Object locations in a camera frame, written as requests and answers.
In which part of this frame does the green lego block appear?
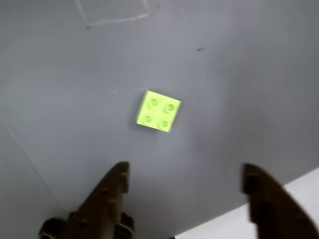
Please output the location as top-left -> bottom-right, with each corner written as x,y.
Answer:
136,90 -> 182,133

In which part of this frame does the transparent plastic box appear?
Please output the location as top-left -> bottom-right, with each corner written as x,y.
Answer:
74,0 -> 151,27

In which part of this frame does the grey mat with box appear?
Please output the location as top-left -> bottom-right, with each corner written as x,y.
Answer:
0,0 -> 319,239

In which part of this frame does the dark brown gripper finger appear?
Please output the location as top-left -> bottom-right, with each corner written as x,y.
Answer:
59,161 -> 136,239
241,162 -> 319,239

